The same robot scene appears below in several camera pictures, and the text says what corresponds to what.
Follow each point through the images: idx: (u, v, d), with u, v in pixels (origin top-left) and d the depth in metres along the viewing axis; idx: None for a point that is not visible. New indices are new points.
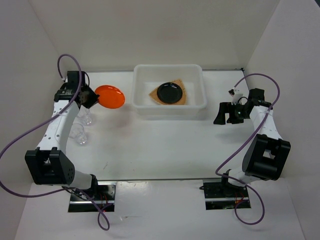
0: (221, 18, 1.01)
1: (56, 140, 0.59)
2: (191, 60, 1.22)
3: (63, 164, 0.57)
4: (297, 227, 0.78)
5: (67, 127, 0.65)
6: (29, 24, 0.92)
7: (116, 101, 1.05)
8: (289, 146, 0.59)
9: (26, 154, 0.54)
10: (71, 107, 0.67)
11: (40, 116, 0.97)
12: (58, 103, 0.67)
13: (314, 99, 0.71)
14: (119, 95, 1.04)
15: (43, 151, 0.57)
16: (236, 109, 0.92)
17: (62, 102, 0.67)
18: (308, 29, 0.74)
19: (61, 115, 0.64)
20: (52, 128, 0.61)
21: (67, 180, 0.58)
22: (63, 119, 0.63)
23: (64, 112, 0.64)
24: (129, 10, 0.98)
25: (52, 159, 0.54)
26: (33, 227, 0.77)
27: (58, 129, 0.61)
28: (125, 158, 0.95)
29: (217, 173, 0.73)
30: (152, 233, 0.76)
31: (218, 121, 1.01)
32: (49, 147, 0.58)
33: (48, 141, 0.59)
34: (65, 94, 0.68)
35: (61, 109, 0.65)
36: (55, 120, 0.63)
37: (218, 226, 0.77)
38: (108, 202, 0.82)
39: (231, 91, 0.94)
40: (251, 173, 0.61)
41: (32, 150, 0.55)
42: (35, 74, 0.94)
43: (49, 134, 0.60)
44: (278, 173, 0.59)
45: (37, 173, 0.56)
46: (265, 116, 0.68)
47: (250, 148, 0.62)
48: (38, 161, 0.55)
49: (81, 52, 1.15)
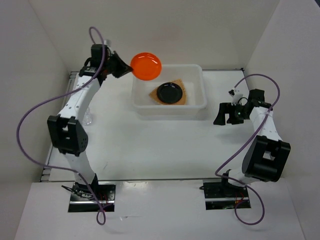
0: (221, 17, 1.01)
1: (76, 111, 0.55)
2: (191, 60, 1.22)
3: (80, 133, 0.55)
4: (297, 227, 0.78)
5: (88, 102, 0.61)
6: (29, 24, 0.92)
7: (152, 69, 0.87)
8: (289, 147, 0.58)
9: (48, 118, 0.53)
10: (95, 82, 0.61)
11: (40, 116, 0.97)
12: (82, 78, 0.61)
13: (314, 98, 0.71)
14: (155, 63, 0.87)
15: (62, 119, 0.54)
16: (236, 110, 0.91)
17: (85, 77, 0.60)
18: (308, 29, 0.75)
19: (83, 88, 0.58)
20: (72, 99, 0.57)
21: (81, 148, 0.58)
22: (84, 92, 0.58)
23: (86, 86, 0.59)
24: (129, 10, 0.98)
25: (70, 128, 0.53)
26: (33, 227, 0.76)
27: (79, 102, 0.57)
28: (126, 158, 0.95)
29: (217, 174, 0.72)
30: (153, 233, 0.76)
31: (218, 121, 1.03)
32: (68, 116, 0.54)
33: (68, 111, 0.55)
34: (89, 70, 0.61)
35: (84, 83, 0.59)
36: (77, 93, 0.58)
37: (219, 226, 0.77)
38: (108, 202, 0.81)
39: (231, 91, 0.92)
40: (251, 174, 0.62)
41: (53, 116, 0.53)
42: (35, 73, 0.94)
43: (69, 104, 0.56)
44: (278, 175, 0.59)
45: (54, 138, 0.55)
46: (265, 117, 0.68)
47: (250, 150, 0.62)
48: (57, 127, 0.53)
49: (81, 52, 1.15)
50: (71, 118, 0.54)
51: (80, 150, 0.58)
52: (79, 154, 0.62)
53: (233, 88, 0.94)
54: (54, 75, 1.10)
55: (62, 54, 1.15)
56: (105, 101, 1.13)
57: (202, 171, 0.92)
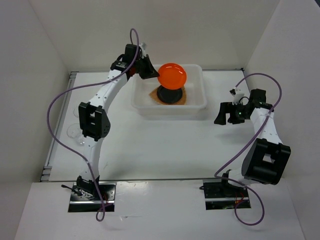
0: (221, 17, 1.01)
1: (103, 101, 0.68)
2: (191, 60, 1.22)
3: (104, 122, 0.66)
4: (298, 227, 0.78)
5: (114, 94, 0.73)
6: (29, 24, 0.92)
7: (178, 78, 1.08)
8: (289, 151, 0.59)
9: (79, 105, 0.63)
10: (123, 77, 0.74)
11: (40, 116, 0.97)
12: (113, 71, 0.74)
13: (314, 98, 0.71)
14: (181, 73, 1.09)
15: (91, 106, 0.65)
16: (237, 110, 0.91)
17: (115, 71, 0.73)
18: (307, 29, 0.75)
19: (112, 82, 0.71)
20: (102, 90, 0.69)
21: (102, 133, 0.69)
22: (112, 85, 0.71)
23: (115, 80, 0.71)
24: (129, 10, 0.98)
25: (97, 115, 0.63)
26: (33, 227, 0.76)
27: (107, 93, 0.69)
28: (126, 158, 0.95)
29: (216, 175, 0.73)
30: (153, 233, 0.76)
31: (219, 121, 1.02)
32: (96, 105, 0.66)
33: (97, 100, 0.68)
34: (120, 65, 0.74)
35: (114, 77, 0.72)
36: (107, 85, 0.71)
37: (219, 226, 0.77)
38: (108, 202, 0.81)
39: (232, 90, 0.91)
40: (250, 177, 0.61)
41: (84, 103, 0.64)
42: (36, 73, 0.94)
43: (99, 94, 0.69)
44: (277, 177, 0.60)
45: (83, 120, 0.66)
46: (265, 119, 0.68)
47: (250, 152, 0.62)
48: (86, 113, 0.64)
49: (81, 52, 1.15)
50: (99, 107, 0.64)
51: (101, 135, 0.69)
52: (98, 139, 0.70)
53: (234, 88, 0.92)
54: (54, 75, 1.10)
55: (62, 54, 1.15)
56: None
57: (202, 171, 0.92)
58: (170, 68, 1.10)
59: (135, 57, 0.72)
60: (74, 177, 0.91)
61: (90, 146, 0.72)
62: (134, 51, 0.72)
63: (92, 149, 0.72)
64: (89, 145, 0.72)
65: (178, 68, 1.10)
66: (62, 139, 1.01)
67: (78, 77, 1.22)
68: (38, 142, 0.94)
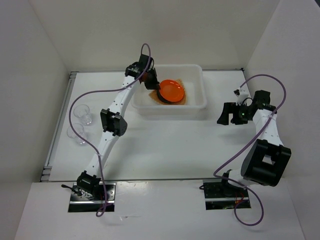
0: (221, 17, 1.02)
1: (120, 107, 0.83)
2: (191, 60, 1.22)
3: (122, 124, 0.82)
4: (298, 227, 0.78)
5: (129, 98, 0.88)
6: (29, 24, 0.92)
7: (177, 94, 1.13)
8: (289, 152, 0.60)
9: (101, 111, 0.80)
10: (136, 83, 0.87)
11: (40, 116, 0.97)
12: (127, 77, 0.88)
13: (314, 99, 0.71)
14: (179, 89, 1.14)
15: (110, 112, 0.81)
16: (240, 111, 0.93)
17: (129, 78, 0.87)
18: (307, 30, 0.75)
19: (126, 89, 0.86)
20: (119, 97, 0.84)
21: (121, 132, 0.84)
22: (127, 92, 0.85)
23: (129, 87, 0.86)
24: (129, 10, 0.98)
25: (115, 119, 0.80)
26: (33, 227, 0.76)
27: (123, 99, 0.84)
28: (126, 158, 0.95)
29: (215, 175, 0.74)
30: (152, 233, 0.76)
31: (222, 121, 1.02)
32: (115, 111, 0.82)
33: (115, 106, 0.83)
34: (133, 70, 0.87)
35: (128, 84, 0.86)
36: (122, 91, 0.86)
37: (218, 226, 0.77)
38: (108, 202, 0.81)
39: (236, 91, 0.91)
40: (250, 177, 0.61)
41: (105, 110, 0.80)
42: (36, 74, 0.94)
43: (116, 101, 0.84)
44: (277, 178, 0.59)
45: (104, 123, 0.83)
46: (268, 120, 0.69)
47: (250, 153, 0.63)
48: (106, 117, 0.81)
49: (81, 52, 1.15)
50: (117, 113, 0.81)
51: (120, 133, 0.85)
52: (116, 135, 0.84)
53: (238, 88, 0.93)
54: (54, 75, 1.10)
55: (62, 54, 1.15)
56: (106, 101, 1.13)
57: (202, 171, 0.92)
58: (173, 84, 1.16)
59: (147, 65, 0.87)
60: (74, 177, 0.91)
61: (106, 139, 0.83)
62: (147, 59, 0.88)
63: (107, 143, 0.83)
64: (106, 139, 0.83)
65: (177, 85, 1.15)
66: (62, 139, 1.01)
67: (78, 77, 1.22)
68: (38, 143, 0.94)
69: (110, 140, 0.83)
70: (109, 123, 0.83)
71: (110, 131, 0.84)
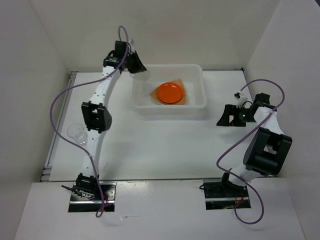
0: (221, 17, 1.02)
1: (102, 98, 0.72)
2: (191, 60, 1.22)
3: (106, 116, 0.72)
4: (298, 227, 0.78)
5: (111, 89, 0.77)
6: (28, 23, 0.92)
7: (174, 93, 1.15)
8: (290, 141, 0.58)
9: (82, 104, 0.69)
10: (116, 73, 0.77)
11: (40, 115, 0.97)
12: (106, 67, 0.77)
13: (314, 98, 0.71)
14: (174, 88, 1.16)
15: (92, 104, 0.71)
16: (240, 112, 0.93)
17: (108, 68, 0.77)
18: (307, 30, 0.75)
19: (107, 78, 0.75)
20: (99, 88, 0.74)
21: (106, 127, 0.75)
22: (108, 82, 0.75)
23: (110, 76, 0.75)
24: (129, 9, 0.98)
25: (99, 112, 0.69)
26: (32, 228, 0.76)
27: (105, 90, 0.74)
28: (126, 157, 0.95)
29: (218, 166, 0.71)
30: (152, 233, 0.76)
31: (222, 123, 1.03)
32: (97, 103, 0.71)
33: (96, 97, 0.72)
34: (112, 60, 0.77)
35: (108, 74, 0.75)
36: (102, 82, 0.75)
37: (218, 226, 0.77)
38: (108, 202, 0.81)
39: (237, 94, 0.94)
40: (251, 166, 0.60)
41: (86, 102, 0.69)
42: (35, 73, 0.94)
43: (97, 92, 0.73)
44: (279, 168, 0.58)
45: (87, 118, 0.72)
46: (268, 115, 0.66)
47: (252, 142, 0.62)
48: (89, 111, 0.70)
49: (82, 52, 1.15)
50: (100, 105, 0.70)
51: (105, 128, 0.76)
52: (102, 131, 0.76)
53: (239, 92, 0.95)
54: (54, 76, 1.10)
55: (62, 54, 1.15)
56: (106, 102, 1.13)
57: (202, 171, 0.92)
58: (167, 86, 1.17)
59: (126, 50, 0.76)
60: (74, 177, 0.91)
61: (93, 138, 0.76)
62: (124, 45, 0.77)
63: (96, 141, 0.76)
64: (93, 138, 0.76)
65: (172, 84, 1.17)
66: (62, 139, 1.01)
67: (78, 77, 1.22)
68: (38, 142, 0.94)
69: (97, 138, 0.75)
70: (93, 118, 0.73)
71: (95, 128, 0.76)
